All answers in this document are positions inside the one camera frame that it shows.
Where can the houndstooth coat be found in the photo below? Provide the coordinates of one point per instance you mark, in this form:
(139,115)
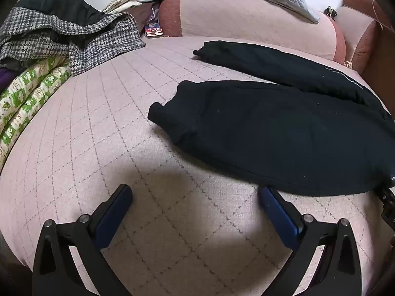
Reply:
(101,43)

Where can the red and blue packet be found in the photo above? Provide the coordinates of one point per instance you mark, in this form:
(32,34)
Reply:
(153,30)

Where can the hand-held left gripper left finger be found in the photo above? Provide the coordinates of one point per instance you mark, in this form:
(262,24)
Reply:
(112,212)

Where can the pink and brown sofa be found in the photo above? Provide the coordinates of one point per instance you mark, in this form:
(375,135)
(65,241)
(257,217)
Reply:
(123,114)

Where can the purple cloth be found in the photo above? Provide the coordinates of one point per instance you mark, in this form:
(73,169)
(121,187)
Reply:
(4,78)

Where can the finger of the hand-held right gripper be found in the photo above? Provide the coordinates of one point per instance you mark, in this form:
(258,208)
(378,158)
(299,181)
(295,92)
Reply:
(387,200)

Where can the small black object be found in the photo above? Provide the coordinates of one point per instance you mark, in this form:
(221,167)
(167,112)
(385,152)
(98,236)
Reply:
(330,12)

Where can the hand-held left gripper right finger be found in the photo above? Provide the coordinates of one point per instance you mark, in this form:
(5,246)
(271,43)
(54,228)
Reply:
(279,212)

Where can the green printed blanket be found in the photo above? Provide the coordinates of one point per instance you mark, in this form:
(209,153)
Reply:
(27,98)

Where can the black pants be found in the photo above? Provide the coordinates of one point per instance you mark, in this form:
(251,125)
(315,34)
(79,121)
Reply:
(262,129)

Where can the black garment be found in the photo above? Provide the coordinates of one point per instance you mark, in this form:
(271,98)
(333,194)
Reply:
(61,6)

